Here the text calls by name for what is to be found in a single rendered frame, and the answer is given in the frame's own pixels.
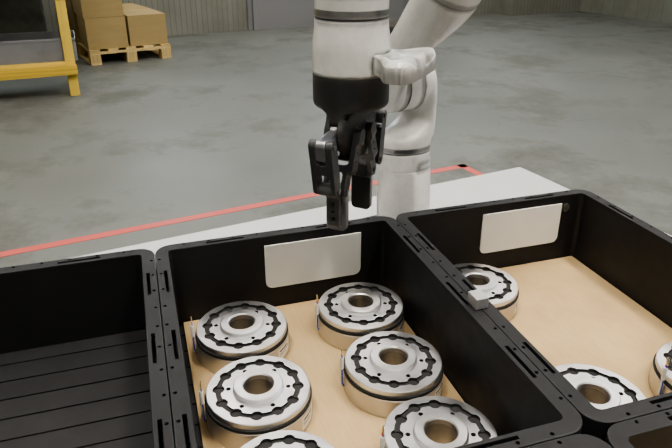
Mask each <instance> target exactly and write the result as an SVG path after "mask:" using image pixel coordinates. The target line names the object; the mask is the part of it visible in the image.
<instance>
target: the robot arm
mask: <svg viewBox="0 0 672 448"><path fill-rule="evenodd" d="M480 2H481V0H409V2H408V4H407V6H406V7H405V9H404V11H403V13H402V15H401V17H400V19H399V21H398V22H397V24H396V26H395V28H394V29H393V31H392V33H391V34H390V29H389V18H388V16H389V0H314V16H315V18H314V30H313V38H312V72H313V102H314V104H315V105H316V106H317V107H318V108H320V109H322V110H323V111H324V112H325V113H326V122H325V127H324V136H323V137H322V138H321V139H314V138H311V139H310V140H309V142H308V152H309V160H310V168H311V176H312V184H313V192H314V194H319V195H324V196H326V224H327V226H328V228H330V229H335V230H339V231H344V230H345V229H346V228H348V226H349V196H348V193H349V187H350V181H351V204H352V206H354V207H356V208H362V209H368V208H369V207H371V205H372V179H373V176H372V175H374V174H375V172H376V164H378V186H377V188H376V200H377V216H387V217H391V218H394V219H395V220H396V217H397V216H398V215H399V214H401V213H405V212H412V211H420V210H427V209H430V157H431V149H430V148H431V139H432V137H433V134H434V131H435V122H436V106H437V90H438V88H437V75H436V71H435V65H436V53H435V51H434V49H433V48H434V47H436V46H437V45H438V44H439V43H441V42H442V41H443V40H444V39H446V38H447V37H448V36H449V35H451V34H452V33H453V32H454V31H455V30H457V29H458V28H459V27H460V26H461V25H462V24H463V23H464V22H465V21H466V20H467V19H468V18H469V17H470V16H471V15H472V14H473V12H474V11H475V10H476V8H477V6H478V5H479V3H480ZM396 112H398V114H397V116H396V118H395V119H394V121H393V122H392V123H391V124H390V125H388V126H387V127H386V119H387V113H396ZM338 160H341V161H347V162H348V164H347V165H340V164H339V162H338ZM339 172H341V173H342V180H341V183H340V173H339ZM322 176H324V179H323V180H322ZM351 176H352V180H351Z"/></svg>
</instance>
